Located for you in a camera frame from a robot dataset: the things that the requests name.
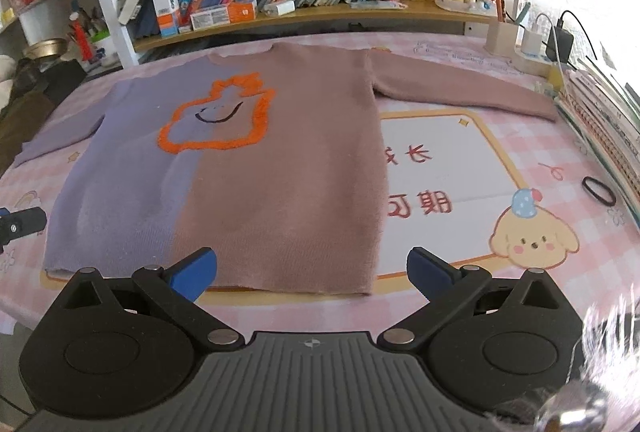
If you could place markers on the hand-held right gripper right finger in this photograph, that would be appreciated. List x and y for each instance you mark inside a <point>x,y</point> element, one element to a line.
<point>429,273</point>

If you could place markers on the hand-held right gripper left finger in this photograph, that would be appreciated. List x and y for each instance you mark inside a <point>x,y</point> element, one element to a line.
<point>194,273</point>

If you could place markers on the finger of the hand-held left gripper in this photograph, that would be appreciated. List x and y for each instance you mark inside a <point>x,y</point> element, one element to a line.
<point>25,222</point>

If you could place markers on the purple and pink sweater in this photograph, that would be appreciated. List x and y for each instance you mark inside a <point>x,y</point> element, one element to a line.
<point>280,152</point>

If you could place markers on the brown cloth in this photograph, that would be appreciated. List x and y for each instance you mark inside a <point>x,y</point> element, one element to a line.
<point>22,127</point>

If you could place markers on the pink checkered printed table mat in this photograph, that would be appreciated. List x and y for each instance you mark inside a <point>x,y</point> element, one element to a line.
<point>450,147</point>

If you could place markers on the black box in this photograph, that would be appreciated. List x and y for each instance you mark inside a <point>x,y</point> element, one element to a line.
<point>55,79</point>

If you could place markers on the white cloth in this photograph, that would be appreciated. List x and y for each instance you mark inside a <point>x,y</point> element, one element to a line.
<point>5,74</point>

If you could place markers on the gold round tin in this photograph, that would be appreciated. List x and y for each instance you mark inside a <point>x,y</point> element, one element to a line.
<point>45,48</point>

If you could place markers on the clear plastic wrap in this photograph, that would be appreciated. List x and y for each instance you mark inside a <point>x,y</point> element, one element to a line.
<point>595,362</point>

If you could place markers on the red tassel ornament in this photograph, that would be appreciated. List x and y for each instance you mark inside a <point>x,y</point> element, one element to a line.
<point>82,42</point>

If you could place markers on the white jar with green lid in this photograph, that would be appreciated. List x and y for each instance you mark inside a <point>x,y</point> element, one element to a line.
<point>104,49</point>

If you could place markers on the white power strip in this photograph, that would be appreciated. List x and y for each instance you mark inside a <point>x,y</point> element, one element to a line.
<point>540,64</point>

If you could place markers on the stack of notebooks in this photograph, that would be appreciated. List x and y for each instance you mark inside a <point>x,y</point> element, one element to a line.
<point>605,112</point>

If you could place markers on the cream pen holder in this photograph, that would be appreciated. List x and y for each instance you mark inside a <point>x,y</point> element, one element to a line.
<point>502,39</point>

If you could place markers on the white plug adapter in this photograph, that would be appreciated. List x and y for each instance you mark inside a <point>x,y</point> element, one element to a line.
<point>532,42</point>

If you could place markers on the tall white and orange box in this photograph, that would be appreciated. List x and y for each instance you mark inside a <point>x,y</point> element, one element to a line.
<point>165,7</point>

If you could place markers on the flat white and orange box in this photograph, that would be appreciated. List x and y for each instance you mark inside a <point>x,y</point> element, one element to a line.
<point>222,14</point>

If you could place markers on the black power adapter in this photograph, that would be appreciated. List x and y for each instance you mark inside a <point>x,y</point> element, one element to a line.
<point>560,44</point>

